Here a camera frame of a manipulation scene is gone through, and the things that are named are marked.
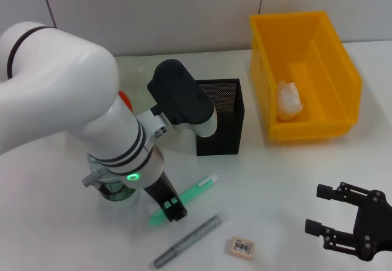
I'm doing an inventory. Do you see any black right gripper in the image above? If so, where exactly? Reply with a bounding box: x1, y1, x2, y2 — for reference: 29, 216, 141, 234
305, 181, 392, 261

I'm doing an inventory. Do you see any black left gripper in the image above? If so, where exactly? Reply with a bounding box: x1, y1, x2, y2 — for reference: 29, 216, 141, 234
143, 171, 188, 223

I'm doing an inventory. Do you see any silver grey marker pen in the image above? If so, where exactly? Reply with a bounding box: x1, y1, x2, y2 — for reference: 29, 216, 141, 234
153, 215, 223, 269

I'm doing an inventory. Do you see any mint green pen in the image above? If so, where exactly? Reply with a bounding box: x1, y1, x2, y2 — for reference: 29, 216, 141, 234
148, 173, 220, 227

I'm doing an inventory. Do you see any clear green-label water bottle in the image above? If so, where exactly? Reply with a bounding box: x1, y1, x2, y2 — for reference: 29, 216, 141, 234
87, 153, 136, 204

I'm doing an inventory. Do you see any beige eraser with barcode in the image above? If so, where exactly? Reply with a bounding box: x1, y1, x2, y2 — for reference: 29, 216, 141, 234
228, 236, 255, 261

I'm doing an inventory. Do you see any white paper ball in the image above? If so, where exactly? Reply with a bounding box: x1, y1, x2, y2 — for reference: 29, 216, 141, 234
276, 80, 304, 120

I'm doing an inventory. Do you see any orange fruit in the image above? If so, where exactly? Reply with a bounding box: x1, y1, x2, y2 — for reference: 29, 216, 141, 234
118, 90, 134, 113

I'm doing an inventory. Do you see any black mesh pen holder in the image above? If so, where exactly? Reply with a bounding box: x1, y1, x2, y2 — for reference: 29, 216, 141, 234
195, 78, 247, 157

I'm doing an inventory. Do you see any pale green glass fruit plate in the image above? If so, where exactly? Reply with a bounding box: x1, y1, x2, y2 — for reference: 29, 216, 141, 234
115, 56, 184, 114

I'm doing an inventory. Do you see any yellow plastic bin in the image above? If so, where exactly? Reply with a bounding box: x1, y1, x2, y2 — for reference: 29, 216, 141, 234
248, 10, 364, 142

